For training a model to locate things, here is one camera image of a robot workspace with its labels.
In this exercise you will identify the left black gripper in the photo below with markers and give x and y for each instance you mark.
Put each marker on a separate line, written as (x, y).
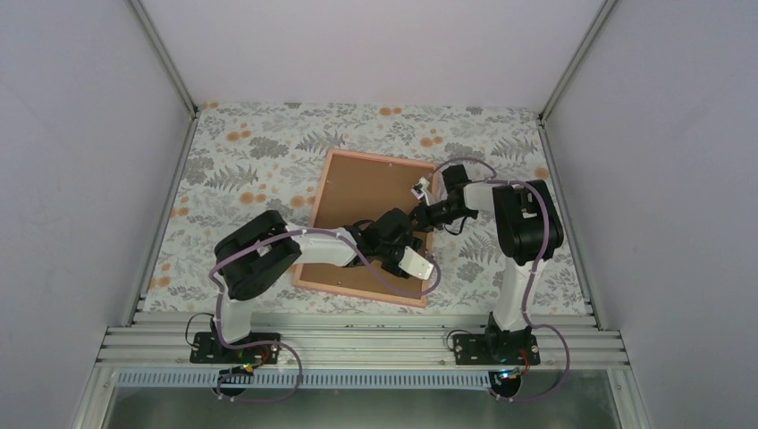
(409, 239)

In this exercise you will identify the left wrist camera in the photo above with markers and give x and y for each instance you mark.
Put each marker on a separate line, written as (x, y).
(415, 264)

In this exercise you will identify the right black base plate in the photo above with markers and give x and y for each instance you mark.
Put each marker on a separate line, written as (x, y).
(476, 350)

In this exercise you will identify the right aluminium corner post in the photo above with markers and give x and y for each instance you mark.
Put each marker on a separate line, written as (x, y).
(593, 31)

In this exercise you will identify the floral table cloth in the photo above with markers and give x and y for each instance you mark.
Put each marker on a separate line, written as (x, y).
(249, 157)

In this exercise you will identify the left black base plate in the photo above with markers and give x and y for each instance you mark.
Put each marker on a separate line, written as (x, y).
(206, 349)

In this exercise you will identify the grey slotted cable duct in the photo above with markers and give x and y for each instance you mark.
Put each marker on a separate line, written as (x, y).
(310, 379)

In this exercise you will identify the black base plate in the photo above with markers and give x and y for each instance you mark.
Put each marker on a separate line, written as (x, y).
(476, 350)
(206, 349)

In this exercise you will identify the aluminium rail base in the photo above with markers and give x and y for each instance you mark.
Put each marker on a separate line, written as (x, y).
(359, 342)

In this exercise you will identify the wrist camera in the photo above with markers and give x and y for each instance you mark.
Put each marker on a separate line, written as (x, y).
(422, 191)
(415, 264)

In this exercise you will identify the left aluminium corner post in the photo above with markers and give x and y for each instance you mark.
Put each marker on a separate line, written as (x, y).
(162, 54)

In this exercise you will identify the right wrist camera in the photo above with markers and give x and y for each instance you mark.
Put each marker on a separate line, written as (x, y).
(422, 191)

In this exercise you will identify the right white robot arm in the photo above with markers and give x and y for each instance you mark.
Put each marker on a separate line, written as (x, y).
(528, 231)

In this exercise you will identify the brown cardboard backing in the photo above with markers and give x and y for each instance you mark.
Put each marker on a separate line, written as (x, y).
(361, 195)

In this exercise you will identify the pink photo frame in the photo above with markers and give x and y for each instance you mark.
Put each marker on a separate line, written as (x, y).
(373, 228)

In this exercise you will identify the aluminium corner post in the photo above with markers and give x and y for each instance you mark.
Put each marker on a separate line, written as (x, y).
(162, 54)
(593, 31)

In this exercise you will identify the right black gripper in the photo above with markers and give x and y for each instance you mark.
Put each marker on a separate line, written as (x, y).
(420, 214)

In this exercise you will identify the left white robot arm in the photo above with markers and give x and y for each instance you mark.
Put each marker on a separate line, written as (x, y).
(252, 259)

